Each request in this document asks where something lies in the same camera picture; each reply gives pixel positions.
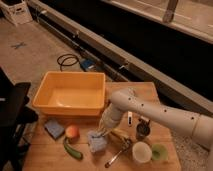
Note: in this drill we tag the brown snack box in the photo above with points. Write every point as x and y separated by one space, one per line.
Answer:
144 119

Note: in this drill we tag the green cucumber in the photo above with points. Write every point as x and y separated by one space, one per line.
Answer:
71 151

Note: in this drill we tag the white round cup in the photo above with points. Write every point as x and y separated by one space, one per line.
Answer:
141 152

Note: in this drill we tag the red yellow peach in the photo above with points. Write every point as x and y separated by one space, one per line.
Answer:
72 132

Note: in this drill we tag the metal spoon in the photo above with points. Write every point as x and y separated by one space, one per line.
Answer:
126 145

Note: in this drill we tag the white storage crate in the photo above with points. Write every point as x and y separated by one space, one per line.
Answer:
17 14

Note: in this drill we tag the blue box on floor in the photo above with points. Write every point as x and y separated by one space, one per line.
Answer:
88 65

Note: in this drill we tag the yellow plastic bin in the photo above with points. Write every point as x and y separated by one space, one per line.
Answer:
71 93

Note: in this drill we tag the blue sponge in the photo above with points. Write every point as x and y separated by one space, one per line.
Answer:
54 129

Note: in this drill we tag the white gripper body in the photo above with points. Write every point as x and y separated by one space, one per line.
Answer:
102 131

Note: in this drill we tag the dark metal can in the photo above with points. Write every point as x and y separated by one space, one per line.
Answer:
142 131

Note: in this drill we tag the light blue towel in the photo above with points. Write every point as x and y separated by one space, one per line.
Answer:
97 142

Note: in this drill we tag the yellow banana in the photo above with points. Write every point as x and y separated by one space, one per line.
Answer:
120 134

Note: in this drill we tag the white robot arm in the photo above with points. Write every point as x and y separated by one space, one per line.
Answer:
197 126

